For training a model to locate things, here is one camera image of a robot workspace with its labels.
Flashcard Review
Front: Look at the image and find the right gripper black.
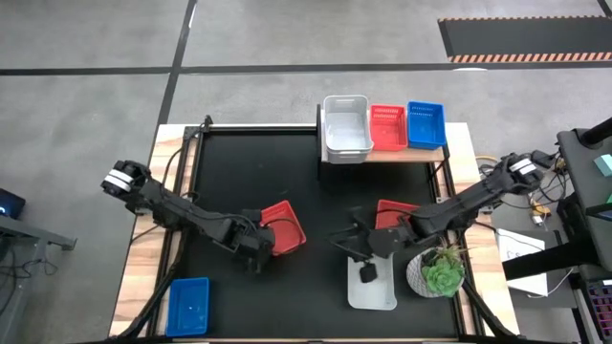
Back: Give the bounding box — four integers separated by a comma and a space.
329, 204, 417, 285

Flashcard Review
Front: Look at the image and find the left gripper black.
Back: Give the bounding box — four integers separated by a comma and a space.
228, 209, 276, 274

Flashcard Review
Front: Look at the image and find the red slotted plastic basket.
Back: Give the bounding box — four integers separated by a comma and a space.
375, 199, 422, 230
259, 199, 308, 258
369, 103, 409, 152

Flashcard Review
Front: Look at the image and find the wooden shelf with black legs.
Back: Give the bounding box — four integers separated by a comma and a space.
315, 102, 453, 183

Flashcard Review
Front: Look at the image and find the succulent in white geometric pot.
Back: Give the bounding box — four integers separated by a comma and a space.
404, 236, 469, 300

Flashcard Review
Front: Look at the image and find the yellow plug connector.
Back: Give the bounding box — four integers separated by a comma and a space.
529, 203, 550, 226

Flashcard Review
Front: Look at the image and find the black power adapter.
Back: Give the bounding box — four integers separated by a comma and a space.
533, 149, 556, 168

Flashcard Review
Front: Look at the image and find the grey metal desk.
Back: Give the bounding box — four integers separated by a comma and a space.
0, 214, 77, 335

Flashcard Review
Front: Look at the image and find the dark grey work desk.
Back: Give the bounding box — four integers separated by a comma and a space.
501, 116, 612, 283

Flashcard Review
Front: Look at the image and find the black electronic device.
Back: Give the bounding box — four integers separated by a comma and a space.
0, 187, 27, 220

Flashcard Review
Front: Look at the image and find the backlit keyboard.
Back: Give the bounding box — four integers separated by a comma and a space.
586, 280, 612, 341

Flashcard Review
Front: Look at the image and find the teal block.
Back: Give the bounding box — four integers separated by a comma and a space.
594, 153, 612, 177

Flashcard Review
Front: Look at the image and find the hazard striped black floor mat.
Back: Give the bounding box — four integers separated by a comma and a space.
438, 16, 612, 64

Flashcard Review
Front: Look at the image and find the black metal table frame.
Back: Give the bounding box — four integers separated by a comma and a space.
107, 113, 522, 344

